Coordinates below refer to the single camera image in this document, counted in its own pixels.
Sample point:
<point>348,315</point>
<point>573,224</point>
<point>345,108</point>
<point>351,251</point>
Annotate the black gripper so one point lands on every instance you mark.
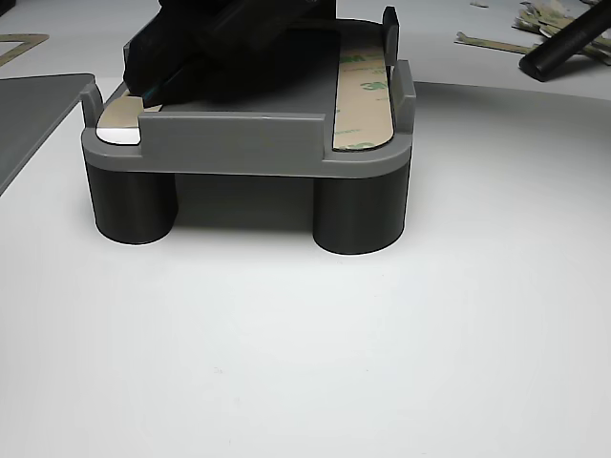
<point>267,12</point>

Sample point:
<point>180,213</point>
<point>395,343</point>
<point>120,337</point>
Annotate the beige printed tape liner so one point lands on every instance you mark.
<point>363,119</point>
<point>119,112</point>

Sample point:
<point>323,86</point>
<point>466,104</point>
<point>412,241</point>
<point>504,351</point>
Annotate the grey fixture plate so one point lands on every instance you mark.
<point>238,138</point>

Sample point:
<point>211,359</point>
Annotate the black cylindrical fixture leg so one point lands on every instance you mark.
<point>358,214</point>
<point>133,210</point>

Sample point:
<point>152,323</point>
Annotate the grey rectangular mat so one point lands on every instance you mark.
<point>33,119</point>

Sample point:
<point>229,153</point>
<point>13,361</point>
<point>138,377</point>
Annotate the long beige peeled liner strip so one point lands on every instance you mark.
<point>496,45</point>

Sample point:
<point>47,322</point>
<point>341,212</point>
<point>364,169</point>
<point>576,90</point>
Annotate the crumpled beige liner scraps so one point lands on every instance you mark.
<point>539,19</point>

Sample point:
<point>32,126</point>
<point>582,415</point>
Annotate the black cylindrical rod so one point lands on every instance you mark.
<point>563,47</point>

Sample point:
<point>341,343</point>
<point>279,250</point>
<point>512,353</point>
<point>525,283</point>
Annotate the beige liner strip scrap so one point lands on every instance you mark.
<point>601,50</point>

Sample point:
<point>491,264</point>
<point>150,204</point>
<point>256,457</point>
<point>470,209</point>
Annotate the beige triangular liner frame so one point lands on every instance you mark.
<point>24,37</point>

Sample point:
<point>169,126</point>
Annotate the black upright post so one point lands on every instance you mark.
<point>391,19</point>

